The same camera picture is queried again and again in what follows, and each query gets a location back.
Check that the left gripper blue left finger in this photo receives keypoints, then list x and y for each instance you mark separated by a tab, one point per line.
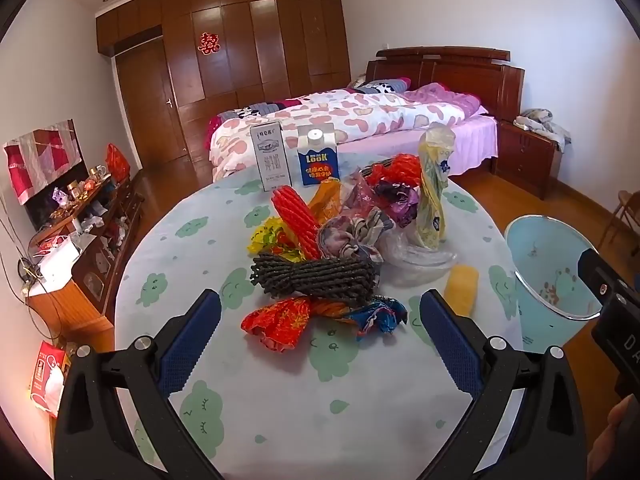
183	339

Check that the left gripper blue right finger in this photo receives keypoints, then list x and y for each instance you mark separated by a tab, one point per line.
453	338

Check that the yellow sponge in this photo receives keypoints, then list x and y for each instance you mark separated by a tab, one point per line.
461	289

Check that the blue wrapper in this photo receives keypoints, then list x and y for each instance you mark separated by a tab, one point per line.
381	314

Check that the red orange wrapper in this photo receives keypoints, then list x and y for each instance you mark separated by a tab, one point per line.
279	326

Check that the striped cloth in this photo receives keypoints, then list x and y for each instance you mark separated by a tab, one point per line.
345	237

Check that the purple wrapper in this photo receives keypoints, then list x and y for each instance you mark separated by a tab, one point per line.
398	200

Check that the red honeycomb paper decoration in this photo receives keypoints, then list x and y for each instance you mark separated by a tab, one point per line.
297	216

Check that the red plastic bag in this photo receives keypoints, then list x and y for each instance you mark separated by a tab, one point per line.
401	169

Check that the orange snack wrapper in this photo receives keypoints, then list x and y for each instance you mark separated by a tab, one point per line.
326	203

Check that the yellow white plastic bag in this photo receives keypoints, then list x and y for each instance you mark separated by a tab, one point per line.
434	150

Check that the clear plastic bag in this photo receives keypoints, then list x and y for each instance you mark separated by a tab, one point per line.
408	264

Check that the person's right hand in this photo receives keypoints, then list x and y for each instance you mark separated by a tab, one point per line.
604	444

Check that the cloud pattern tablecloth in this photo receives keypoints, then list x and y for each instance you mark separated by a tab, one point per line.
275	394

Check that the brown wicker chair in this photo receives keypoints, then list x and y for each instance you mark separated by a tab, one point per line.
624	217

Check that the wooden tv cabinet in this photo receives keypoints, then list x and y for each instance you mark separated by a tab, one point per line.
80	306

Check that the wooden nightstand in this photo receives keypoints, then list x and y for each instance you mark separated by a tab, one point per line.
527	159

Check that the red gift bag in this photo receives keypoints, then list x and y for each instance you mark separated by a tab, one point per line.
117	164

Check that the clothes pile on nightstand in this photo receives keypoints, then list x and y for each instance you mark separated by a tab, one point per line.
540	121

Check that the white milk carton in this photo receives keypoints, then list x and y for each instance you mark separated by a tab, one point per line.
270	154

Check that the television with red cloth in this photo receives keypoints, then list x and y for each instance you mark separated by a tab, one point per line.
39	162

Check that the blue look milk carton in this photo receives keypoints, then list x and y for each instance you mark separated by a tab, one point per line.
317	153

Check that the pink heart quilt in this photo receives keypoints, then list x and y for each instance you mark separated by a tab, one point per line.
380	117

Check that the wooden bed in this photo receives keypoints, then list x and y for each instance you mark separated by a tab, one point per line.
482	72

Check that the wooden door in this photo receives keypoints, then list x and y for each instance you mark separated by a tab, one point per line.
148	97

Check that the red double happiness sticker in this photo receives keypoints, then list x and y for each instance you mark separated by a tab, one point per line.
209	44

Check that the brown wooden wardrobe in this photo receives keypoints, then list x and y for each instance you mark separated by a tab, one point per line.
269	50

